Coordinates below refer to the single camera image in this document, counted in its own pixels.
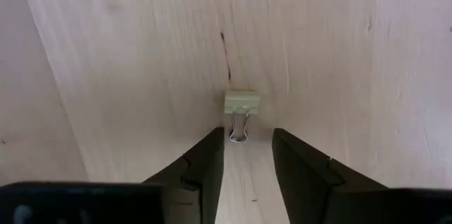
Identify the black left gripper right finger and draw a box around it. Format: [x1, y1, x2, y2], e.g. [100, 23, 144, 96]
[271, 127, 389, 224]

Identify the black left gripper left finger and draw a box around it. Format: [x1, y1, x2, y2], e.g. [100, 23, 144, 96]
[141, 126, 226, 224]

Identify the blue binder clip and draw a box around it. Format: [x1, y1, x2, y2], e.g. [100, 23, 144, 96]
[223, 90, 261, 143]

